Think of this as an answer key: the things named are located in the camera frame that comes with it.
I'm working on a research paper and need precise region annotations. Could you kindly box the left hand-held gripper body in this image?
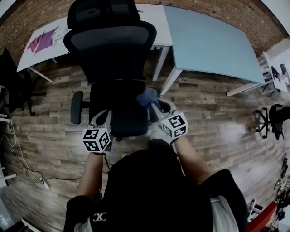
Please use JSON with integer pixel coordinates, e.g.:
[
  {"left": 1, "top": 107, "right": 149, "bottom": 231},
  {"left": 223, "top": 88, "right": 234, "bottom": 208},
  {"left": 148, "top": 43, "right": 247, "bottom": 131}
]
[{"left": 82, "top": 123, "right": 113, "bottom": 155}]

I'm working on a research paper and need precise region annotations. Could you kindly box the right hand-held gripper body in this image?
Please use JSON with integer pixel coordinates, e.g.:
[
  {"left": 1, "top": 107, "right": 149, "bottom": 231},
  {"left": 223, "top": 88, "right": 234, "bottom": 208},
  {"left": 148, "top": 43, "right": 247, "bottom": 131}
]
[{"left": 158, "top": 111, "right": 189, "bottom": 140}]

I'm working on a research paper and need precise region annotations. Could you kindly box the blue-grey cloth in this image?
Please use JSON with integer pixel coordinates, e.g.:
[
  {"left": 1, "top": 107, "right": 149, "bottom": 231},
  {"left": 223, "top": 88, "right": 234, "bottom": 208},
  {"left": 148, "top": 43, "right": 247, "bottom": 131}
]
[{"left": 136, "top": 87, "right": 159, "bottom": 107}]

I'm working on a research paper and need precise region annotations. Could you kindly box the person's right forearm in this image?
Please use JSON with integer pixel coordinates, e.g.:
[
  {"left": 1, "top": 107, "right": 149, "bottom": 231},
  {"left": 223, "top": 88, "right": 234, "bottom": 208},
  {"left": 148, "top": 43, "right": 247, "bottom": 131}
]
[{"left": 173, "top": 135, "right": 213, "bottom": 184}]

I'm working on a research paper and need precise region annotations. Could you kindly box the person's left forearm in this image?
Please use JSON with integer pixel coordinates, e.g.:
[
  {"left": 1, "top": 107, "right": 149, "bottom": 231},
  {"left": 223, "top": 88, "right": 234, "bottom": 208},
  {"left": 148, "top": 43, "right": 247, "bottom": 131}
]
[{"left": 76, "top": 152, "right": 106, "bottom": 198}]

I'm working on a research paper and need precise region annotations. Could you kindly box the purple cloth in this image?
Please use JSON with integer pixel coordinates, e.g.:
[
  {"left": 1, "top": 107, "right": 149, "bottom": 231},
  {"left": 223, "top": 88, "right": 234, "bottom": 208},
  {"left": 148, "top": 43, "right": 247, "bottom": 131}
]
[{"left": 34, "top": 31, "right": 56, "bottom": 55}]

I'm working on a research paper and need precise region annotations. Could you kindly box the pink cloth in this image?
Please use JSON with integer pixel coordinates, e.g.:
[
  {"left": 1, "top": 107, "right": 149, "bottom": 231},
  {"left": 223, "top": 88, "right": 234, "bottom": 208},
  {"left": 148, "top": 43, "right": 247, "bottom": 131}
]
[{"left": 26, "top": 34, "right": 45, "bottom": 52}]

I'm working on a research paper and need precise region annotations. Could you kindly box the black mesh office chair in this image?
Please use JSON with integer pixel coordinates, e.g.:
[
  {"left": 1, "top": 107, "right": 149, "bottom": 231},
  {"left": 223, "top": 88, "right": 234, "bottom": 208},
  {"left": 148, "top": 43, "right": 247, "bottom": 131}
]
[{"left": 63, "top": 0, "right": 160, "bottom": 139}]

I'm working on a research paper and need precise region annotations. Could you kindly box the white power strip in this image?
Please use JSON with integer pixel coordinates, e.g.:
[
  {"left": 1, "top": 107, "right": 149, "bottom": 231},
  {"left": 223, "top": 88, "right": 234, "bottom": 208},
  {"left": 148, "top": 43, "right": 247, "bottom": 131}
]
[{"left": 39, "top": 177, "right": 52, "bottom": 193}]

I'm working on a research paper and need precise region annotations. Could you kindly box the person's black-clothed body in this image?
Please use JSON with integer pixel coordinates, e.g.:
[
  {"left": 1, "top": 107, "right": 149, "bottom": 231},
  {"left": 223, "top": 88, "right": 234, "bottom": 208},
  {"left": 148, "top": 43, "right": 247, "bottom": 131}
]
[{"left": 66, "top": 138, "right": 249, "bottom": 232}]

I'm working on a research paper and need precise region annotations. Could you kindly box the light blue table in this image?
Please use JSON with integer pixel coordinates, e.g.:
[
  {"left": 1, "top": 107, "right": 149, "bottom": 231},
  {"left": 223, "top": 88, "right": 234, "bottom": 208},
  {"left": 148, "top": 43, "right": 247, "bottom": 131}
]
[{"left": 159, "top": 5, "right": 267, "bottom": 97}]

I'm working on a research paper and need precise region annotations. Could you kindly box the white table with grommet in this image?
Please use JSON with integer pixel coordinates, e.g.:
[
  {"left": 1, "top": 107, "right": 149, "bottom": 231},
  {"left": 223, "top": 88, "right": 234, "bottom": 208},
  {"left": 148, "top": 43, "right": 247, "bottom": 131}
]
[{"left": 135, "top": 3, "right": 174, "bottom": 81}]

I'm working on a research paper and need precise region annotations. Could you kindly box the curved white table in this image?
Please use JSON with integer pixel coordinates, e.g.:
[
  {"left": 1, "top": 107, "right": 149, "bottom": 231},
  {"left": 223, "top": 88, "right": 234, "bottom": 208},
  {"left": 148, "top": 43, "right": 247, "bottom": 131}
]
[{"left": 17, "top": 16, "right": 71, "bottom": 83}]

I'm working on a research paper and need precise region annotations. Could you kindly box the black office chair without headrest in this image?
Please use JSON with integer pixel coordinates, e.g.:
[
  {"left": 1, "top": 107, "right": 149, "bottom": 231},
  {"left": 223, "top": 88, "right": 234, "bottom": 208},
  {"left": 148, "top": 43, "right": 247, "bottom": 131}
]
[{"left": 0, "top": 48, "right": 48, "bottom": 116}]

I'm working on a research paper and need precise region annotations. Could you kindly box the white and green packet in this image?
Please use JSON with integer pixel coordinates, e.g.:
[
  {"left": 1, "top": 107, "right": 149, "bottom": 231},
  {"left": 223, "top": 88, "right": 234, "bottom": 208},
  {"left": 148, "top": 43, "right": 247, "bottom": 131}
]
[{"left": 53, "top": 26, "right": 68, "bottom": 40}]

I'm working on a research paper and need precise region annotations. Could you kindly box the black swivel chair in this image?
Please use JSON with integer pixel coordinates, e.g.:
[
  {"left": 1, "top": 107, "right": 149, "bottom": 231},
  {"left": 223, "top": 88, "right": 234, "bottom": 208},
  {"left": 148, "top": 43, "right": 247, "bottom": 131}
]
[{"left": 255, "top": 103, "right": 290, "bottom": 140}]

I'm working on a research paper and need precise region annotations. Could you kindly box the small white table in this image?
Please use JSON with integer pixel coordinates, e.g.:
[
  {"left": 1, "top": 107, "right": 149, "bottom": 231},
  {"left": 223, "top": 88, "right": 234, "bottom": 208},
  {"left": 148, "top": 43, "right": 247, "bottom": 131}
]
[{"left": 262, "top": 51, "right": 290, "bottom": 92}]

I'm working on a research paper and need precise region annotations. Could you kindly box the red panel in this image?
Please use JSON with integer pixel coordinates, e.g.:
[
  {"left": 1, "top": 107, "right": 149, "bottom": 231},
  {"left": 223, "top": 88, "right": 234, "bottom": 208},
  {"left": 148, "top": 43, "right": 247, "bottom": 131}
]
[{"left": 246, "top": 201, "right": 279, "bottom": 232}]

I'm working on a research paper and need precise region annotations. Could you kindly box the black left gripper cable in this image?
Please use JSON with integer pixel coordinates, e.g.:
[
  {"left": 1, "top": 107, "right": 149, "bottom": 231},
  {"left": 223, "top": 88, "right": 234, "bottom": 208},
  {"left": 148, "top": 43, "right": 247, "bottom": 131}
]
[{"left": 103, "top": 153, "right": 112, "bottom": 171}]

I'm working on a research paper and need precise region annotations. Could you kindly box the black floor cable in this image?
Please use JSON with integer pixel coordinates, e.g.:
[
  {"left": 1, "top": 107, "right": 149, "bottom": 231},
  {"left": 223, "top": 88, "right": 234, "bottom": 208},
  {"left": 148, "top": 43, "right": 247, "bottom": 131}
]
[{"left": 10, "top": 151, "right": 82, "bottom": 182}]

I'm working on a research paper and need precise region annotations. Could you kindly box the white floor cable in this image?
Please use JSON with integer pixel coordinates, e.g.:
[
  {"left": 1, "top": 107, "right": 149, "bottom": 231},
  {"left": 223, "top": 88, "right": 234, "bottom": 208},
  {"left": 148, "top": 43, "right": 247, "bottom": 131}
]
[{"left": 6, "top": 121, "right": 49, "bottom": 192}]

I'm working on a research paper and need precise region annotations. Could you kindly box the light grey shoulder strap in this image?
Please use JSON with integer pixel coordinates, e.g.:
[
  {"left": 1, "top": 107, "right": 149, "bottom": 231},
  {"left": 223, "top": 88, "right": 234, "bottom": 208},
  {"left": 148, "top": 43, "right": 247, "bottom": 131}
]
[
  {"left": 209, "top": 196, "right": 238, "bottom": 232},
  {"left": 74, "top": 218, "right": 93, "bottom": 232}
]

